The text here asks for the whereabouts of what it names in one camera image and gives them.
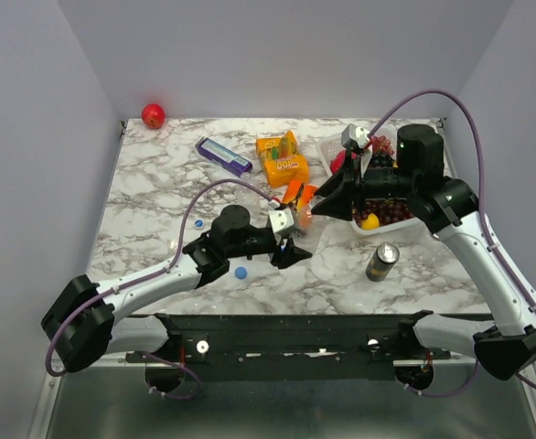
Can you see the orange razor box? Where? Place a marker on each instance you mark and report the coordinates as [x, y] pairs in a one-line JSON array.
[[298, 195]]

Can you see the black base frame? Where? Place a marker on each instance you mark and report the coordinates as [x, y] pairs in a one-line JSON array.
[[278, 348]]

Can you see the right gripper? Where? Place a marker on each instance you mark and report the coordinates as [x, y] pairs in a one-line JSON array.
[[340, 190]]

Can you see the red apple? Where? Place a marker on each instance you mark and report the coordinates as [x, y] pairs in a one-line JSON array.
[[153, 116]]

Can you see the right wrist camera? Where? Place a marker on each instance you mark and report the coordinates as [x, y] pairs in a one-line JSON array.
[[355, 138]]

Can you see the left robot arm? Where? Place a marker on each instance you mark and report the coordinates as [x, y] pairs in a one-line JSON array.
[[89, 320]]

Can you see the plain blue bottle cap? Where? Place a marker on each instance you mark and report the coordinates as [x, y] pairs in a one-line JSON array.
[[240, 273]]

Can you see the dark purple grape bunch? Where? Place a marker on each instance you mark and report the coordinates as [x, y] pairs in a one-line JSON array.
[[389, 211]]

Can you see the yellow lemon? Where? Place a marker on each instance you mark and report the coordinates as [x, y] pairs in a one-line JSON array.
[[371, 222]]

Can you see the red dragon fruit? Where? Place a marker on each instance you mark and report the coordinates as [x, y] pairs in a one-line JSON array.
[[337, 162]]

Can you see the clear small plastic bottle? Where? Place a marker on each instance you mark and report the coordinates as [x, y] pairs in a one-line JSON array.
[[304, 219]]

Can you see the white plastic basket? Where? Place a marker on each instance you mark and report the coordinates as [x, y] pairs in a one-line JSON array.
[[329, 147]]

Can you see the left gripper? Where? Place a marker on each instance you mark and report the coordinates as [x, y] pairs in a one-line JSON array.
[[291, 254]]

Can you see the black grape bunch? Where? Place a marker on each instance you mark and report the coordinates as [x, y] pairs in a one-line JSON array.
[[381, 160]]

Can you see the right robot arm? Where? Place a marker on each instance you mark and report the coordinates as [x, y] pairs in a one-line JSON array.
[[449, 209]]

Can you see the orange yellow snack pack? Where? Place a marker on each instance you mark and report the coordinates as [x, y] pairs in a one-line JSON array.
[[281, 160]]

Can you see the red grape bunch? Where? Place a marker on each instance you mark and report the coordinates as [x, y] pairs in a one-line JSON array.
[[381, 145]]

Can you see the purple rectangular box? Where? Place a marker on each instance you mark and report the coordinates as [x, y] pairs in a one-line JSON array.
[[223, 156]]

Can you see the black drink can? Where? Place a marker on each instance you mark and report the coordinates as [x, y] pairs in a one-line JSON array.
[[381, 262]]

